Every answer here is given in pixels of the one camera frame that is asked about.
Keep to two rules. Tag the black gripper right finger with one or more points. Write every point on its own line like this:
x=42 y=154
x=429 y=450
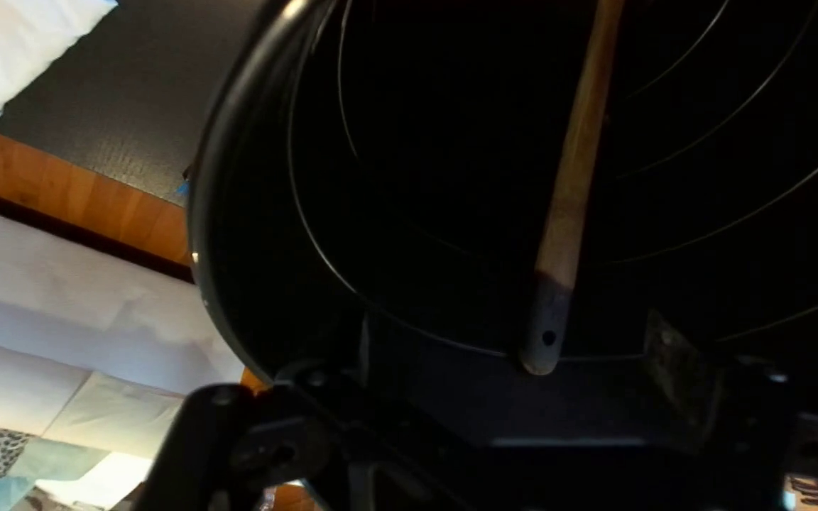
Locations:
x=740 y=444

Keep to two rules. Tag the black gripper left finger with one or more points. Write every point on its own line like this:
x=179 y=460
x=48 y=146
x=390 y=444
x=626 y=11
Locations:
x=238 y=444

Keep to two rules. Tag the black plastic bucket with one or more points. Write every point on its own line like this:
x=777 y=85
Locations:
x=427 y=142

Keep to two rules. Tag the white wrapped bundle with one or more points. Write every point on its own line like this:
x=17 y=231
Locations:
x=48 y=350

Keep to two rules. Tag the small white folded cloth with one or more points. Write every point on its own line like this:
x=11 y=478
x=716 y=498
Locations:
x=11 y=45

